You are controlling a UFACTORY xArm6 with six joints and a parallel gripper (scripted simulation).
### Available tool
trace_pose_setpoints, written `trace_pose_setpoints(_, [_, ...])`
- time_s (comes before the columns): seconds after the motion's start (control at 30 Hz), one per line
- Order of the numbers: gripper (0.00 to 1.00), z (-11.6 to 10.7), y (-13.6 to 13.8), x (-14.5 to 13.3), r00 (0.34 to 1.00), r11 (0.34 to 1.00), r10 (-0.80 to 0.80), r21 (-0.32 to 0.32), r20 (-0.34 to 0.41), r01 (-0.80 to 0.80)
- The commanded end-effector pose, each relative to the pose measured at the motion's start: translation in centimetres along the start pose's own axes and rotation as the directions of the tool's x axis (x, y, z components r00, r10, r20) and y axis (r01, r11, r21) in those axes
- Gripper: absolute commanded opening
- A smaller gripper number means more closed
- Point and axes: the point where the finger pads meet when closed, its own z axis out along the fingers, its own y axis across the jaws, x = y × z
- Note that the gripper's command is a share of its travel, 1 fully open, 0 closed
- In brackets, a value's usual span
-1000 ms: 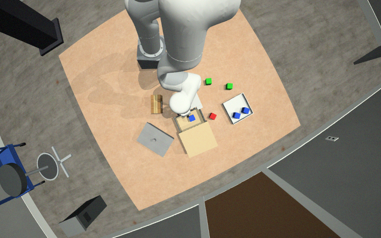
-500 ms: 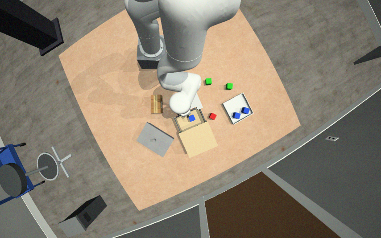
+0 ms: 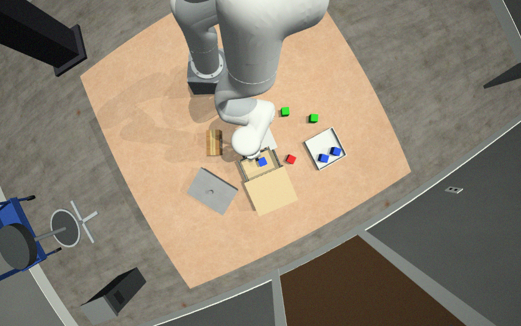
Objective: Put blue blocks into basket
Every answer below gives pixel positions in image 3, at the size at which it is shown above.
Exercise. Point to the brown cardboard box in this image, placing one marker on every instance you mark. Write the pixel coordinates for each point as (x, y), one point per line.
(214, 142)

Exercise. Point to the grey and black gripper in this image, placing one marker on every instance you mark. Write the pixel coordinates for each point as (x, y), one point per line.
(254, 156)

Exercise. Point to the red block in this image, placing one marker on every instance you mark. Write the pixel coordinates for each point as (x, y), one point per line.
(290, 159)

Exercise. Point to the blue block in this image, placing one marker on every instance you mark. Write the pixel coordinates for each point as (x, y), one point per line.
(323, 158)
(262, 161)
(335, 151)

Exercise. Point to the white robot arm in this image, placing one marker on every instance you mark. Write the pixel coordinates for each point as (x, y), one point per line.
(252, 33)

